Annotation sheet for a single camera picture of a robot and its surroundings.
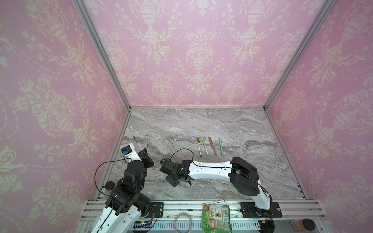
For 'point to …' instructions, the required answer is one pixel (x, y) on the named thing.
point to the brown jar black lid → (303, 224)
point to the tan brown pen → (211, 142)
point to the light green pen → (221, 145)
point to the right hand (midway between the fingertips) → (173, 178)
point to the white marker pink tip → (213, 202)
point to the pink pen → (139, 144)
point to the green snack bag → (216, 219)
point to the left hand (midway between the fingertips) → (148, 150)
